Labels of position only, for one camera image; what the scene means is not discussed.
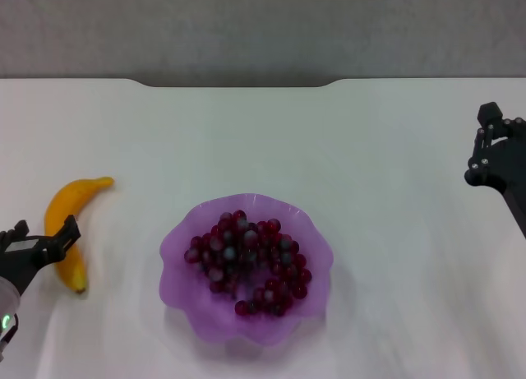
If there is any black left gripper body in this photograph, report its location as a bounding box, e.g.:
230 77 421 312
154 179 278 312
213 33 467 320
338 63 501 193
0 238 44 297

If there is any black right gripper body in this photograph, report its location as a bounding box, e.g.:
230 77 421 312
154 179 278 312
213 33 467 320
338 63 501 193
464 135 526 229

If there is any yellow banana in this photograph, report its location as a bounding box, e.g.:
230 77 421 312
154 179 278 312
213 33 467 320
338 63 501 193
44 176 115 294

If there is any dark red grape bunch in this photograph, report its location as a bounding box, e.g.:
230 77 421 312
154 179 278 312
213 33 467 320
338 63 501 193
183 209 313 317

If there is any purple wavy plastic plate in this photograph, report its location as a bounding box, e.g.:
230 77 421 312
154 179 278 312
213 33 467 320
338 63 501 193
159 192 334 347

